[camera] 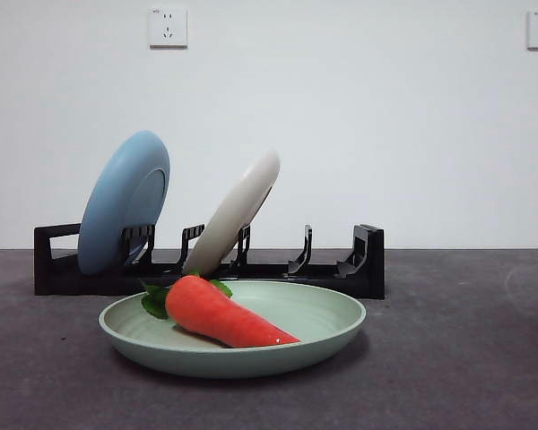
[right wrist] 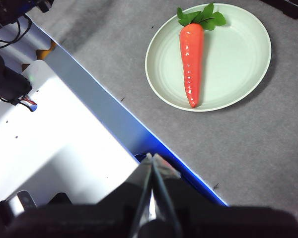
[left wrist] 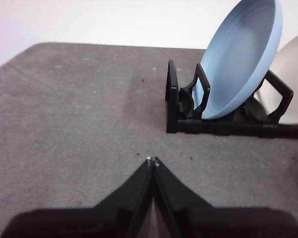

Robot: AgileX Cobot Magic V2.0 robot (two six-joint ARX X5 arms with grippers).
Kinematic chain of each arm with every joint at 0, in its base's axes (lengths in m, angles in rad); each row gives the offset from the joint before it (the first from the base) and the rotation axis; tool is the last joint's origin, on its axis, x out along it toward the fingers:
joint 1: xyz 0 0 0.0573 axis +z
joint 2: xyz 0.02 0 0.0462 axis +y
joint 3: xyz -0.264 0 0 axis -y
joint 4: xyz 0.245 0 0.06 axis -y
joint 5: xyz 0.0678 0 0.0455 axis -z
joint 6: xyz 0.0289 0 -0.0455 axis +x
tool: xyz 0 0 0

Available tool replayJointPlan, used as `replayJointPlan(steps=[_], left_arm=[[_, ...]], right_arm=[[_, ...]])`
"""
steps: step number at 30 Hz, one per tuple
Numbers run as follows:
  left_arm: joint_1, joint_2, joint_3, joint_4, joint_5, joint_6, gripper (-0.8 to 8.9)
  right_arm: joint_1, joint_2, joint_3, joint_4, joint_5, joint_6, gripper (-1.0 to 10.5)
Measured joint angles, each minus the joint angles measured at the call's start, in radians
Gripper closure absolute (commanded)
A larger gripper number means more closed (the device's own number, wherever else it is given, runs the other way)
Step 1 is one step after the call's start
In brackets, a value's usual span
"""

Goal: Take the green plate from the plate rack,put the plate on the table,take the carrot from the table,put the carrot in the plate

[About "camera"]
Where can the orange carrot with green leaves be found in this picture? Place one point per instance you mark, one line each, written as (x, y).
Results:
(219, 313)

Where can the green plate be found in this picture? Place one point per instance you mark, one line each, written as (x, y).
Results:
(206, 363)

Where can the cream white plate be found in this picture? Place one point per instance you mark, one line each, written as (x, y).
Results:
(233, 215)

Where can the blue plate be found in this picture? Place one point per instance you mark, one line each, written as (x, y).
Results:
(114, 201)

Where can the black plate rack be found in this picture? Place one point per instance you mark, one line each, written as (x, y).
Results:
(63, 273)

